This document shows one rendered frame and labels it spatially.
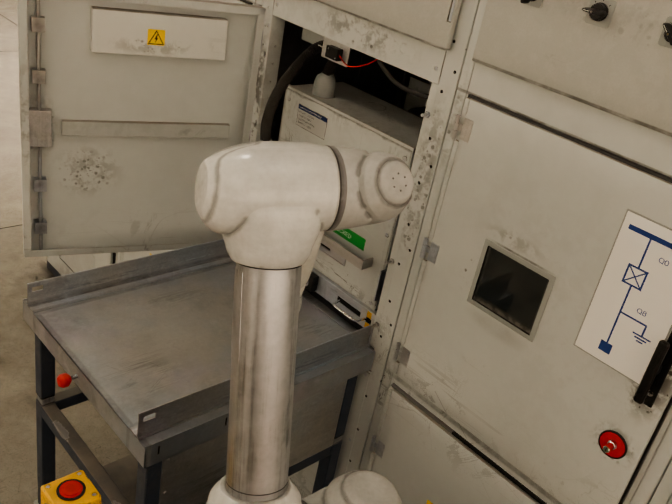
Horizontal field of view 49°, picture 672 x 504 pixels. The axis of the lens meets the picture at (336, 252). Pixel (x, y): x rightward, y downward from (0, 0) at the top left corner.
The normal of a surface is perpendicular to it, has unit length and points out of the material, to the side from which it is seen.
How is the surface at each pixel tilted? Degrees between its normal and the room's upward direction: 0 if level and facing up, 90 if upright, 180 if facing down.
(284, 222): 79
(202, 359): 0
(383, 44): 90
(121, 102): 90
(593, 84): 90
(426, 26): 90
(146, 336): 0
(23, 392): 0
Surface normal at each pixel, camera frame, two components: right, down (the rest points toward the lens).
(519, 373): -0.73, 0.20
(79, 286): 0.66, 0.45
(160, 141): 0.40, 0.49
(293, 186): 0.41, 0.04
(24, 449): 0.18, -0.87
